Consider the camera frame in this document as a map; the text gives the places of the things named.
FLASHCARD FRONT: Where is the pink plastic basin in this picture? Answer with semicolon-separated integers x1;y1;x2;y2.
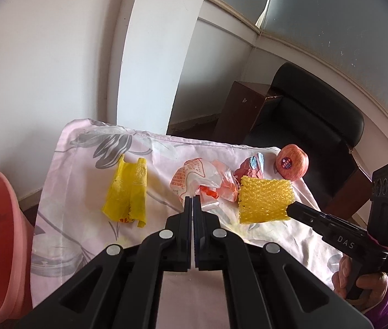
0;172;34;323

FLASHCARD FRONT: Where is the yellow plastic bag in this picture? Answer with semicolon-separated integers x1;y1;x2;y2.
102;155;148;228

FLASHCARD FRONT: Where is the orange white plastic bag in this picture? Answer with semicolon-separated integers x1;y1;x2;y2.
170;157;239;210

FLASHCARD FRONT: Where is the purple sleeve forearm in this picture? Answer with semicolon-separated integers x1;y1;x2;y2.
364;285;388;328

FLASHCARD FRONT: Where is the pink floral tablecloth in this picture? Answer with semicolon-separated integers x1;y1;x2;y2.
30;119;341;328

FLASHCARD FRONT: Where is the yellow foam net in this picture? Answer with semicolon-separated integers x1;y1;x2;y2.
238;176;294;224

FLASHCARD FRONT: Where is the black office chair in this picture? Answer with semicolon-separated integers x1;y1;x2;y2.
244;63;364;209

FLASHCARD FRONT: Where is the person right hand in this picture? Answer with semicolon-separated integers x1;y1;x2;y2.
332;255;388;310

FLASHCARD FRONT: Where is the red snack bag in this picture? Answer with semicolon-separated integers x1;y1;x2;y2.
234;152;265;182

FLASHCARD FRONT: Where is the red apple with sticker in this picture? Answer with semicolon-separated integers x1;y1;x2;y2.
275;144;309;181

